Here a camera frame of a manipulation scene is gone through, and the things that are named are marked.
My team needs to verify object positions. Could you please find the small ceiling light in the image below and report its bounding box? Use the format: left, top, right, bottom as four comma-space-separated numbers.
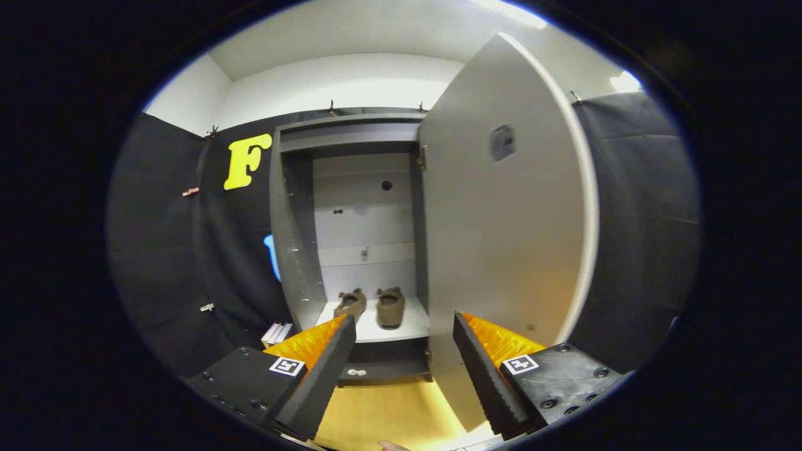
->
609, 71, 643, 93

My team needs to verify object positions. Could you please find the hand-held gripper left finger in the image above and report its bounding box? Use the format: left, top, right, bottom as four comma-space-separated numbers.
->
185, 313, 358, 442

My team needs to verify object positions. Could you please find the brown fuzzy shoe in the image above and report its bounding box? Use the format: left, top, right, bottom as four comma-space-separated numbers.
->
376, 287, 406, 328
333, 288, 368, 321

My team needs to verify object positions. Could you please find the grey shoe cabinet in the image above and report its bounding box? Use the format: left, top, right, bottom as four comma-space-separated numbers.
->
269, 113, 436, 386

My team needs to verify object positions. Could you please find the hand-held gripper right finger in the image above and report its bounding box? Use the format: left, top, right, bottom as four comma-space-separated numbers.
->
452, 311, 627, 439

